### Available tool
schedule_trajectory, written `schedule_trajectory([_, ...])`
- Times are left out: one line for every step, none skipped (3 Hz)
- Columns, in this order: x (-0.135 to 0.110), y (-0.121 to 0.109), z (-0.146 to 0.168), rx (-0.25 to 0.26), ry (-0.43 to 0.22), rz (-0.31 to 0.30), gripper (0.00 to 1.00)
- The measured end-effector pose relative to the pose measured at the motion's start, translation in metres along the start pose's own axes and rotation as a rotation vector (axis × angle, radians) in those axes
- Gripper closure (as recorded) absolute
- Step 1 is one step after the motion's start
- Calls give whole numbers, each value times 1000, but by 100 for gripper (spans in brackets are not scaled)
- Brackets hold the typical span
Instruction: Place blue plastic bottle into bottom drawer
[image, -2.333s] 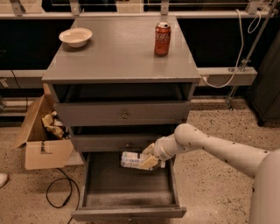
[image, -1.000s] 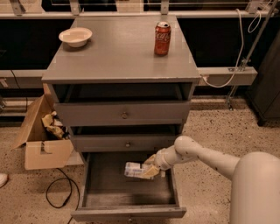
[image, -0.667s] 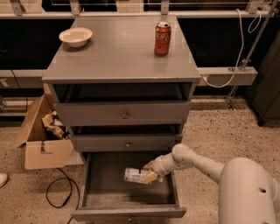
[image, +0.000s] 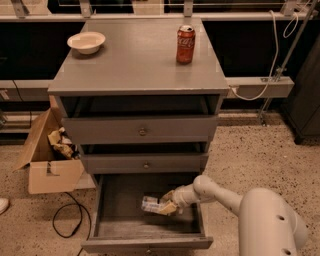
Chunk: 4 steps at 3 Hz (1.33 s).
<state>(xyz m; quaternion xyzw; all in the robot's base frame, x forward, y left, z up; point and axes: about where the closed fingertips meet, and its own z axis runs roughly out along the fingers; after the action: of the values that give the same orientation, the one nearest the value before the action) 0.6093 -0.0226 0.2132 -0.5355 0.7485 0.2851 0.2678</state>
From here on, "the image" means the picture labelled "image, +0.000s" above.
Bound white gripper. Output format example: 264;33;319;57
159;184;200;215

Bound clear blue-label plastic bottle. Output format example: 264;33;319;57
141;196;165;214

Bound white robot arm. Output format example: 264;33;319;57
162;175;308;256

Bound grey middle drawer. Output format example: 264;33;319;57
81;153;208;174

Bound grey open bottom drawer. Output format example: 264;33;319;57
82;173;213;253

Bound grey top drawer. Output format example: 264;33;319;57
62;116;217;145

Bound grey drawer cabinet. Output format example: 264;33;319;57
47;17;230;188

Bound open cardboard box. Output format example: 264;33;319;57
14;96;84;194

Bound crumpled trash in box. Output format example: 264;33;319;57
48;127;79;160

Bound red cola can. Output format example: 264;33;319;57
176;25;196;64

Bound dark grey cabinet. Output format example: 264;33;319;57
283;35;320;144

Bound white shoe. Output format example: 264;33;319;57
0;198;10;215

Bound metal stand pole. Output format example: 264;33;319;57
258;0;319;126

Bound white ceramic bowl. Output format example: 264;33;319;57
67;32;106;55

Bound black floor cable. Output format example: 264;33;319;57
52;191;92;256

